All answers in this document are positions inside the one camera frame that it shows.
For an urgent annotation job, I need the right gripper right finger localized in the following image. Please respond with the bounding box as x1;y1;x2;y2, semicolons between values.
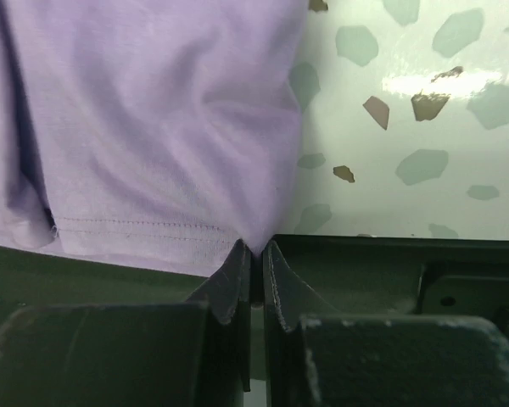
262;241;509;406

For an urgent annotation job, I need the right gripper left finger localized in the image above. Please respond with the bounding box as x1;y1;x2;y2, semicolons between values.
0;242;251;406

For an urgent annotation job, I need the lilac polo shirt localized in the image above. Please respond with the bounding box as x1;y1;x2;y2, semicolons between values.
0;1;308;276

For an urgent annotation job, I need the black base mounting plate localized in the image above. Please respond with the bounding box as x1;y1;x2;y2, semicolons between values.
0;235;509;339

